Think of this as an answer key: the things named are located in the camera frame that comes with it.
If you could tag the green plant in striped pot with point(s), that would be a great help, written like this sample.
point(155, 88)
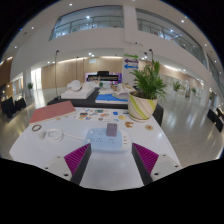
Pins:
point(141, 105)

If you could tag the potted background plant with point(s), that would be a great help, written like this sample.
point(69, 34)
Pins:
point(30, 86)
point(176, 86)

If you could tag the sheet of colourful stickers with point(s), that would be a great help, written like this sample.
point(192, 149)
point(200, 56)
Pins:
point(93, 115)

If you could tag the group of black chairs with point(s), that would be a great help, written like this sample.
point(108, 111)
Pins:
point(216, 118)
point(10, 105)

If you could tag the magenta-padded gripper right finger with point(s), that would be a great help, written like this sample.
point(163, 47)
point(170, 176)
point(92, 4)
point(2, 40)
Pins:
point(146, 159)

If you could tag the flat pink board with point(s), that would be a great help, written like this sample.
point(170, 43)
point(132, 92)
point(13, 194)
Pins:
point(51, 111)

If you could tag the direction sign with coloured arrows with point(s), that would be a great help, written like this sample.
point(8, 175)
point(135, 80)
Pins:
point(131, 61)

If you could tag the black piano with purple screen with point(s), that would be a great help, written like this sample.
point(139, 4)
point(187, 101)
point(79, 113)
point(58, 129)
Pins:
point(106, 76)

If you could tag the black display table with models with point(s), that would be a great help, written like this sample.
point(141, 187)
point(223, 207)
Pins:
point(80, 100)

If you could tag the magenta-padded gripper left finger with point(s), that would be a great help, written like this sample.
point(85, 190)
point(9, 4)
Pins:
point(77, 159)

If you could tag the black floor lamp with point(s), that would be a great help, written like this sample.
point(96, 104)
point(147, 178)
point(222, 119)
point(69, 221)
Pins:
point(151, 55)
point(56, 73)

